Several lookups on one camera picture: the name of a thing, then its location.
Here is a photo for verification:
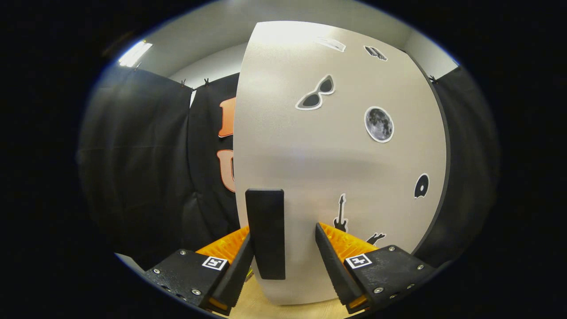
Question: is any ceiling light strip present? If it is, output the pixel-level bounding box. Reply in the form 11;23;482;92
117;40;153;68

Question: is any black backdrop cloth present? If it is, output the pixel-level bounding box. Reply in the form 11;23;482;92
75;64;501;271

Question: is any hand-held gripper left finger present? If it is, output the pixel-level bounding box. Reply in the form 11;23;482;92
144;226;255;316

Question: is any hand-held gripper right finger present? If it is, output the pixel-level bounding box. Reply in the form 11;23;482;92
315;222;437;314

